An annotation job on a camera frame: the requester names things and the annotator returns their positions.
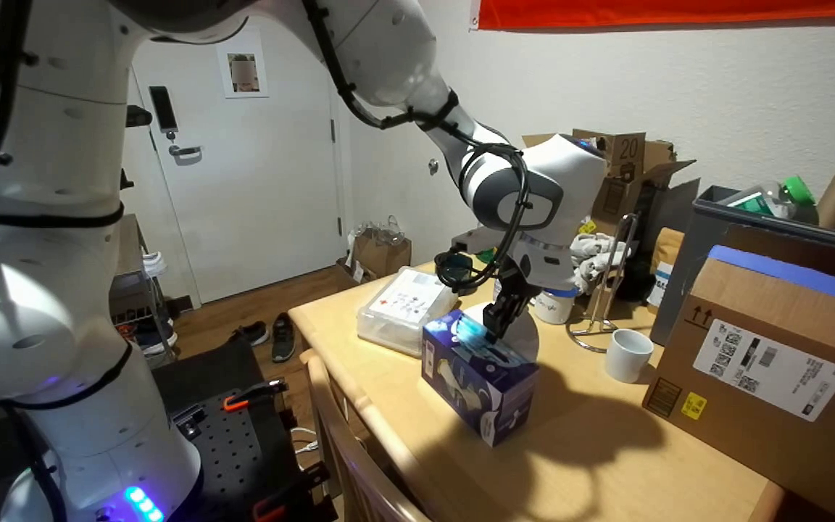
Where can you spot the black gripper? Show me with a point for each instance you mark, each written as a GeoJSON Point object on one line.
{"type": "Point", "coordinates": [512, 291]}

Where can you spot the purple packet box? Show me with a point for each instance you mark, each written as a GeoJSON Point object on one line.
{"type": "Point", "coordinates": [478, 381]}

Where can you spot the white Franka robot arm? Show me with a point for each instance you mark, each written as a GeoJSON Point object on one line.
{"type": "Point", "coordinates": [51, 291]}

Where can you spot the small brown cardboard box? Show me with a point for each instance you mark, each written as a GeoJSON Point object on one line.
{"type": "Point", "coordinates": [380, 252]}

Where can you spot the open brown cardboard box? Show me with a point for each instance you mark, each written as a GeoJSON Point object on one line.
{"type": "Point", "coordinates": [636, 168]}

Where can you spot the large labelled cardboard box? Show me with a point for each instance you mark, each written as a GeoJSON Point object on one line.
{"type": "Point", "coordinates": [775, 406]}

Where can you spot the white mug with blue inside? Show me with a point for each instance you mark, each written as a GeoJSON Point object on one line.
{"type": "Point", "coordinates": [556, 307]}

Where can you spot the dark cup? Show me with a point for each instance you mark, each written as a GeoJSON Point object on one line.
{"type": "Point", "coordinates": [453, 274]}

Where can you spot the crumpled white cloth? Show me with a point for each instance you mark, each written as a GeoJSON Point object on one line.
{"type": "Point", "coordinates": [592, 257]}

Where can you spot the small white cup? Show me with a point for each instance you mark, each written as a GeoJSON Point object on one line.
{"type": "Point", "coordinates": [628, 355]}

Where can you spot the small tan carton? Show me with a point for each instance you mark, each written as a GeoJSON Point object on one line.
{"type": "Point", "coordinates": [667, 249]}

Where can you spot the wooden slatted rack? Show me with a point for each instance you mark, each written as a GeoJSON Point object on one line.
{"type": "Point", "coordinates": [341, 452]}

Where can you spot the dark grey bin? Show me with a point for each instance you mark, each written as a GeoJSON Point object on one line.
{"type": "Point", "coordinates": [698, 249]}

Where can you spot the black shoe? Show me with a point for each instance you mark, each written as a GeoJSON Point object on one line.
{"type": "Point", "coordinates": [283, 338]}
{"type": "Point", "coordinates": [253, 333]}

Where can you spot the red and black clamp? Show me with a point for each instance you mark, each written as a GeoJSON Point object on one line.
{"type": "Point", "coordinates": [246, 399]}

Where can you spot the white door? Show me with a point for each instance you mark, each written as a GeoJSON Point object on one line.
{"type": "Point", "coordinates": [246, 191]}

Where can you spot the green item in bin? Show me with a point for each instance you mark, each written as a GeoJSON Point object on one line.
{"type": "Point", "coordinates": [799, 190]}

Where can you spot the small picture on door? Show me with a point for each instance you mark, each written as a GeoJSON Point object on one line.
{"type": "Point", "coordinates": [246, 72]}

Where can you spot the red banner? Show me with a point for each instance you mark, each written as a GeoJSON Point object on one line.
{"type": "Point", "coordinates": [681, 13]}

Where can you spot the grey shelf cart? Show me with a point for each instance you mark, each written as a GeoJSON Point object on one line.
{"type": "Point", "coordinates": [138, 293]}

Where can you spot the black door lock device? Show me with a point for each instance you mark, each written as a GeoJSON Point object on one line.
{"type": "Point", "coordinates": [162, 112]}

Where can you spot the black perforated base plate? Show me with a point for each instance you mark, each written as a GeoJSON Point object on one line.
{"type": "Point", "coordinates": [233, 452]}

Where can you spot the black camera on mount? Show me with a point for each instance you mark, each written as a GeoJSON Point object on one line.
{"type": "Point", "coordinates": [138, 116]}

